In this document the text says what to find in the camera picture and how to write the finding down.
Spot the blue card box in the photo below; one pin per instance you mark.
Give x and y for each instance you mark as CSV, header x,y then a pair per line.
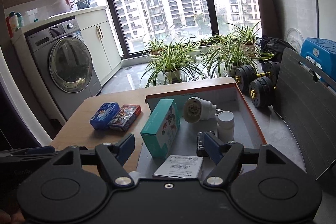
x,y
103,116

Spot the back left spider plant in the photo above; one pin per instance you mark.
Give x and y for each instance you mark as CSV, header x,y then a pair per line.
x,y
153,47

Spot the brown rolled mat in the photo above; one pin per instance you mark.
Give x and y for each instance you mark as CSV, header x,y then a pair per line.
x,y
269,20

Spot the front right spider plant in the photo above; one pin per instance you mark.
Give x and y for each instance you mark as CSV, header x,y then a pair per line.
x,y
227,53

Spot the white pill bottle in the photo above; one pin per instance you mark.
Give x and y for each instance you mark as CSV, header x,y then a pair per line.
x,y
226,126

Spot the front left spider plant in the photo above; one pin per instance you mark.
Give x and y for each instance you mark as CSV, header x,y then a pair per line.
x,y
173,62

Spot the white cabinet with countertop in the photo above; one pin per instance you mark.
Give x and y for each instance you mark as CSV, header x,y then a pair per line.
x,y
98,37

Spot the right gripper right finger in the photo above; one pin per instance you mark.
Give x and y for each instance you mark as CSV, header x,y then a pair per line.
x,y
227,157

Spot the black power adapter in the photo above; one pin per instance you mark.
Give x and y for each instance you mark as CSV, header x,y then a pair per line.
x,y
200,143

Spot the teal bandage box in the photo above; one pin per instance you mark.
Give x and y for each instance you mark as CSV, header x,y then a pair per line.
x,y
160,130

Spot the grey front-load washing machine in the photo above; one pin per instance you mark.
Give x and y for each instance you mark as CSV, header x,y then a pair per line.
x,y
64,63

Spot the dark grey chair back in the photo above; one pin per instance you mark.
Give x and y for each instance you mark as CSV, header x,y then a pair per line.
x,y
304,97

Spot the spider plant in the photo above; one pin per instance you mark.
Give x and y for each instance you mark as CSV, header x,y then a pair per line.
x,y
246,35
227,53
153,47
173,62

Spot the white round fan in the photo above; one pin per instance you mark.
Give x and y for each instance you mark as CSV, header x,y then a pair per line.
x,y
294,38

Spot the blue plastic stool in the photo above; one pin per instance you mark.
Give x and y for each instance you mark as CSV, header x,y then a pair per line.
x,y
321,52

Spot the back right spider plant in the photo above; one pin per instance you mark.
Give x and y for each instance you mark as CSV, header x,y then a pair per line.
x,y
246,35

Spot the white labelled small box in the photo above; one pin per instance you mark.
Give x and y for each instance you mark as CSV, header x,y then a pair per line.
x,y
176,166

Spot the black bag on floor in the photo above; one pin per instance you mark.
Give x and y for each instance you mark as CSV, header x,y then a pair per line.
x,y
275,46

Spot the white plug-in diffuser device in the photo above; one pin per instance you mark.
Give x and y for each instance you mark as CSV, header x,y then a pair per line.
x,y
196,109

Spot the black dumbbell yellow bar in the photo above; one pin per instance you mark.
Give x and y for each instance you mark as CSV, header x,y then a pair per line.
x,y
259,86

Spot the orange-rimmed cardboard box lid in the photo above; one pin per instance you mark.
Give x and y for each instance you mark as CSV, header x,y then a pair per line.
x,y
226,97

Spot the red card box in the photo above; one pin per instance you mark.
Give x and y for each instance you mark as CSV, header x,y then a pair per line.
x,y
125,117

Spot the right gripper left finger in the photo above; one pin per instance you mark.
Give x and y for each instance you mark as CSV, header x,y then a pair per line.
x,y
111,158

